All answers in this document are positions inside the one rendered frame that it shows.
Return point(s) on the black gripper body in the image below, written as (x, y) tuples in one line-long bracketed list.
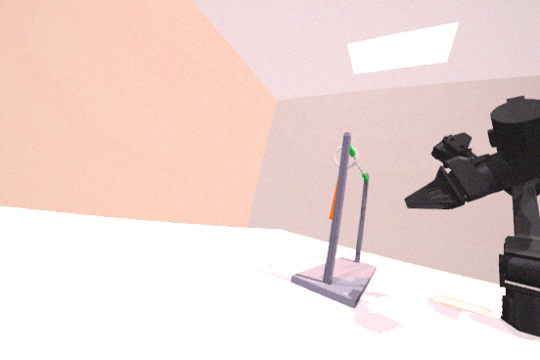
[(476, 181)]

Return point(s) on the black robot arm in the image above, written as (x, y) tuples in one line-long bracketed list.
[(516, 136)]

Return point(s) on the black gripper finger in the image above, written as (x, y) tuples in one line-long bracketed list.
[(430, 206), (440, 191)]

